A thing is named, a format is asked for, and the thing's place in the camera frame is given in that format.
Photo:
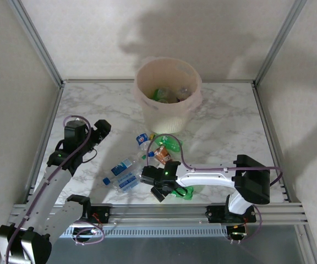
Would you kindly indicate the soda water bottle blue cap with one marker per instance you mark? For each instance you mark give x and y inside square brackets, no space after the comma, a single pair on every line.
[126,182]

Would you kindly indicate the blue label clear bottle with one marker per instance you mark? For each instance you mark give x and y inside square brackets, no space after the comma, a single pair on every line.
[120,167]

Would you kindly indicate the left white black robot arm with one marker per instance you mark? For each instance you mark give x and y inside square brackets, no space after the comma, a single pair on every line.
[48,192]

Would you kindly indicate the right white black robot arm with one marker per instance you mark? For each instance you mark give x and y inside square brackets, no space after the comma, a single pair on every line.
[202,180]

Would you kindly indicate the white ribbed plastic bin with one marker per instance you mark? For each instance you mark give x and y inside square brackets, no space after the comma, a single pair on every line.
[164,121]

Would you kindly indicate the clear bottle green label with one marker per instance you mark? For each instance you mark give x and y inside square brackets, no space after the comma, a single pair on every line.
[144,158]

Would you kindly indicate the brown label bottle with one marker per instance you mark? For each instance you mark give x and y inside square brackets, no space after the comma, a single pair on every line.
[164,156]

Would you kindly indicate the wide aluminium base beam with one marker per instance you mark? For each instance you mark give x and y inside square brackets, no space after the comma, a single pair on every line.
[158,213]

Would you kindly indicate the grey metal panel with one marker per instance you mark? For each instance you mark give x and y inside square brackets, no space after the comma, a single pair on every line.
[175,253]

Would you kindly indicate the aluminium frame rail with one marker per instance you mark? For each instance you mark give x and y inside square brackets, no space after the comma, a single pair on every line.
[268,132]
[51,121]

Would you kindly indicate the aluminium frame post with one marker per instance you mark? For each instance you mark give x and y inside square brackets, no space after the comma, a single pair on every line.
[37,44]
[281,41]

